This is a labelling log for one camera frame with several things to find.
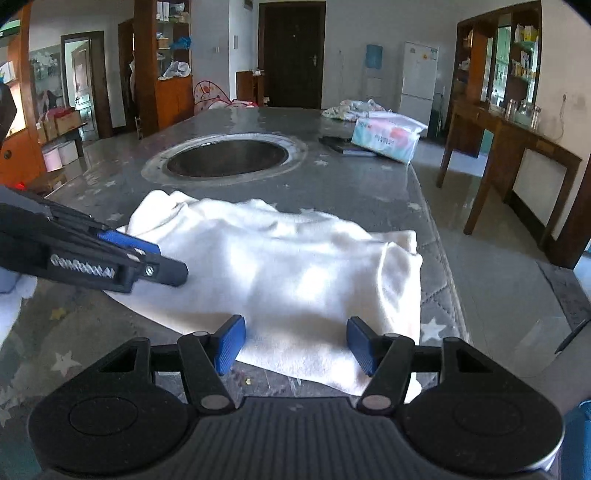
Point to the person's left forearm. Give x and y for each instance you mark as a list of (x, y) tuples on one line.
[(14, 309)]

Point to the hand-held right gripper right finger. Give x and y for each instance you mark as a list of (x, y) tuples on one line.
[(362, 346)]

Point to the brown interior door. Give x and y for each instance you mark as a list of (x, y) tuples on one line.
[(87, 87)]

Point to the tissue pack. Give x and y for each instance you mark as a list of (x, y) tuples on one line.
[(383, 138)]

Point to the cream fleece garment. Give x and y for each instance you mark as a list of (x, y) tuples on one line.
[(286, 267)]

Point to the wooden glass-front cabinet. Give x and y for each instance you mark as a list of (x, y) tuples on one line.
[(21, 138)]

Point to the white plastic bag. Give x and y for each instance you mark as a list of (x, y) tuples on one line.
[(176, 70)]

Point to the pink play tent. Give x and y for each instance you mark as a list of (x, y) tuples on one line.
[(212, 97)]

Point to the black notebook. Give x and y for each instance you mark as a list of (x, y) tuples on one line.
[(341, 145)]

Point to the small wooden cabinet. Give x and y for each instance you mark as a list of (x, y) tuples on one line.
[(247, 87)]

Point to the blue plastic bag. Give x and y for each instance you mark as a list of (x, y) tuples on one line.
[(181, 43)]

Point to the wooden shelf cabinet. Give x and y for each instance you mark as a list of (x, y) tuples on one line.
[(173, 101)]

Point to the white water dispenser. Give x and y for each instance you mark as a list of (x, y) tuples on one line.
[(374, 87)]

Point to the blue water bottle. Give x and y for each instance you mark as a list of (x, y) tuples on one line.
[(374, 56)]

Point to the wooden display cabinet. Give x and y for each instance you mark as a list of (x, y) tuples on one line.
[(480, 55)]

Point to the glass jar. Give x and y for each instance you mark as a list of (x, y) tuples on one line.
[(510, 108), (535, 116)]

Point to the round black table cooktop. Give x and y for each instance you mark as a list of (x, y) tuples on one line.
[(221, 161)]

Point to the dark wooden door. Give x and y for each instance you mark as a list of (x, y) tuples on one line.
[(291, 55)]

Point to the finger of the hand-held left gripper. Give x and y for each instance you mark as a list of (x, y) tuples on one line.
[(124, 241), (166, 273)]

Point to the cardboard box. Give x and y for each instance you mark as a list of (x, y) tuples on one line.
[(67, 122)]

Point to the white storage box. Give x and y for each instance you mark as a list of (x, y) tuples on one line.
[(60, 154)]

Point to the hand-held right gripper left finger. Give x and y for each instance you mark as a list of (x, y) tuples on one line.
[(231, 344)]

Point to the floral cloth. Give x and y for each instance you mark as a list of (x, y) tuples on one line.
[(355, 109)]

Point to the wooden console table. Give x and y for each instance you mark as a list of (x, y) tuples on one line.
[(531, 138)]

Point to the white refrigerator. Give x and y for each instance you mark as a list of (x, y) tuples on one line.
[(418, 78)]

